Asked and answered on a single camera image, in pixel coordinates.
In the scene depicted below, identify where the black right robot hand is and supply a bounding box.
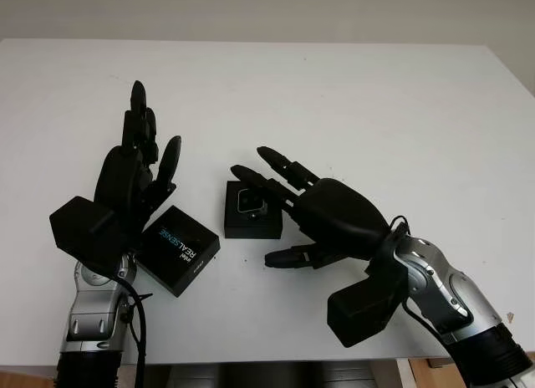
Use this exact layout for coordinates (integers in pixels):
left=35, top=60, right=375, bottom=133
left=230, top=145, right=396, bottom=271

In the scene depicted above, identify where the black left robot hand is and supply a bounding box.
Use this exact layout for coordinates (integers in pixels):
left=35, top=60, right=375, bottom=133
left=94, top=80, right=184, bottom=255

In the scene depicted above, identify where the small silver camera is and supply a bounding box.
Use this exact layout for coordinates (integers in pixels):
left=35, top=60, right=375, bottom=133
left=237, top=186, right=268, bottom=217

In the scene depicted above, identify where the black RealSense box lid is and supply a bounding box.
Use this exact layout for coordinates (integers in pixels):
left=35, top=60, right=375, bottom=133
left=137, top=205, right=222, bottom=298

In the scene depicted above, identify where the dark grey robot torso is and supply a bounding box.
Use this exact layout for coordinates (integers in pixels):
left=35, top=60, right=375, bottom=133
left=140, top=354, right=402, bottom=388

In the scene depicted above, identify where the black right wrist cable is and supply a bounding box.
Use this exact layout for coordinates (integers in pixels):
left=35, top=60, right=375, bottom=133
left=375, top=214, right=421, bottom=249

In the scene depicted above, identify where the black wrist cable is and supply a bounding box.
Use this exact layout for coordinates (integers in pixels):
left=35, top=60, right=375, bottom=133
left=375, top=214, right=421, bottom=249
left=120, top=274, right=154, bottom=388

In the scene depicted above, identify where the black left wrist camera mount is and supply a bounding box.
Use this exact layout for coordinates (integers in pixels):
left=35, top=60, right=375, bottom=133
left=48, top=197, right=126, bottom=274

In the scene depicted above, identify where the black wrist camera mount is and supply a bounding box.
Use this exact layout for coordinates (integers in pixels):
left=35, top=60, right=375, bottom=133
left=48, top=197, right=126, bottom=274
left=327, top=253, right=410, bottom=350

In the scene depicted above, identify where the black camera box base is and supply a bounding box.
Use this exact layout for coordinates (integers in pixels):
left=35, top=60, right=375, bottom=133
left=224, top=179, right=284, bottom=239

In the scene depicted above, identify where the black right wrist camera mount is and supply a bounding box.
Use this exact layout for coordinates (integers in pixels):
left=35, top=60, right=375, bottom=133
left=327, top=253, right=410, bottom=350

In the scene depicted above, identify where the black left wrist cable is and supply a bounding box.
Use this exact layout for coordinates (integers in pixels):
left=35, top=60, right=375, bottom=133
left=120, top=274, right=154, bottom=388

